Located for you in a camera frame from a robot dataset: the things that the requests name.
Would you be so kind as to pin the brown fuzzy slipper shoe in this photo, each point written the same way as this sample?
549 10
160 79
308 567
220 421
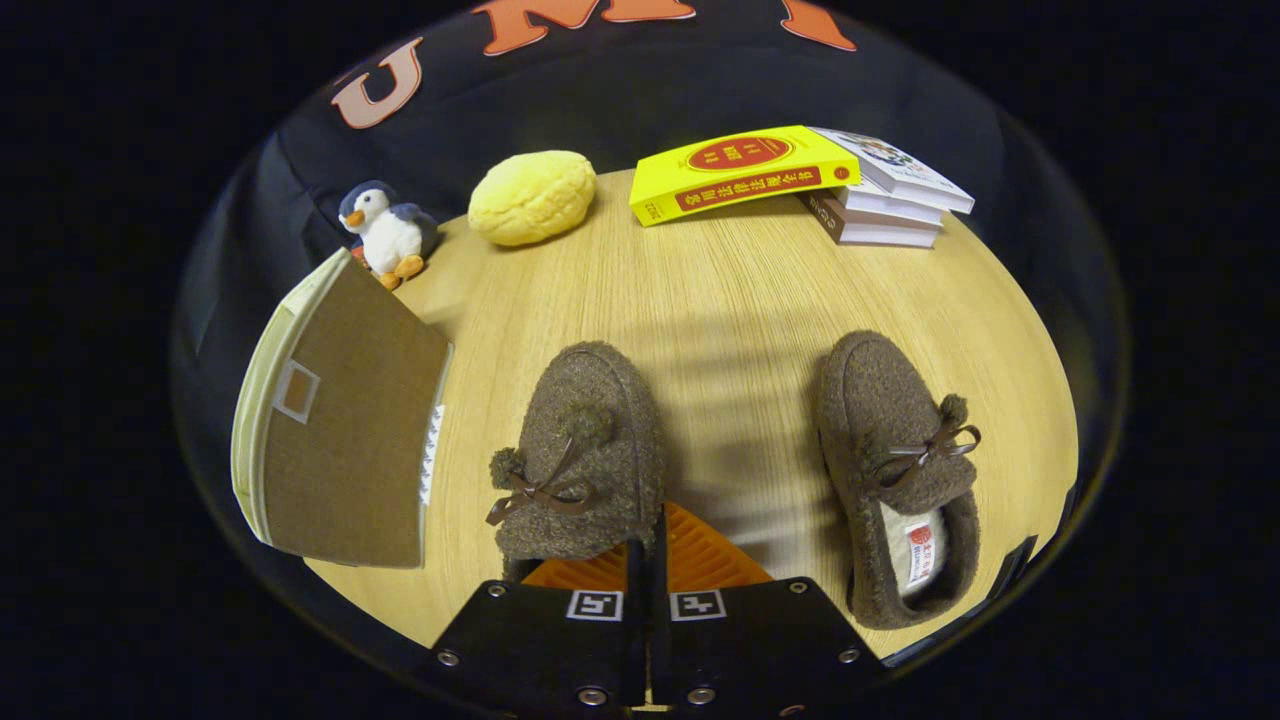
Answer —
590 420
870 400

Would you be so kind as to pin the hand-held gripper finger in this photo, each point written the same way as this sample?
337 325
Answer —
636 620
660 620

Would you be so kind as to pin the brown cover book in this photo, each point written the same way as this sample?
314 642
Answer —
880 236

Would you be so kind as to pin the penguin plush toy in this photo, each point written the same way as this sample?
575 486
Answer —
390 235

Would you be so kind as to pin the yellow bread-shaped plush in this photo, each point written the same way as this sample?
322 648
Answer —
530 198

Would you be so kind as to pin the white illustrated cover book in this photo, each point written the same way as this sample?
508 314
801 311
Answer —
900 165

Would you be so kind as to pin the brown fabric storage box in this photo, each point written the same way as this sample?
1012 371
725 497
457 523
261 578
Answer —
350 430

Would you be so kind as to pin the yellow book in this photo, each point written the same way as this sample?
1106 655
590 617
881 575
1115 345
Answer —
740 170

